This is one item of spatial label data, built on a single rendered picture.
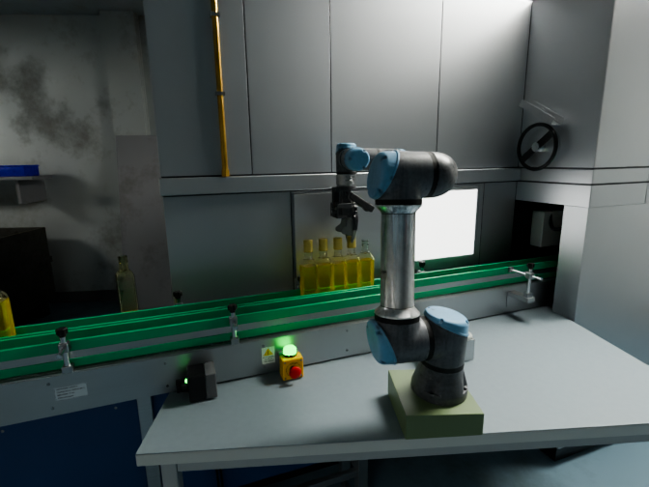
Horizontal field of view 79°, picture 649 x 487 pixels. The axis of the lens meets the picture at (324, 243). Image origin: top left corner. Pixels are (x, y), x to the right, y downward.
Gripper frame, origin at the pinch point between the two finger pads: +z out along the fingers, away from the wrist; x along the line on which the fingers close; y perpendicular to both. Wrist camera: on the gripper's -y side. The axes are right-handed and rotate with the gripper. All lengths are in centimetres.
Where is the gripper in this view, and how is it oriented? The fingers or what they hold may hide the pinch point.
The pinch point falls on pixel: (351, 238)
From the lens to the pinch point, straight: 150.6
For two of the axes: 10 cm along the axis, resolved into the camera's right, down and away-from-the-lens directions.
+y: -9.4, 0.9, -3.3
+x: 3.4, 1.9, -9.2
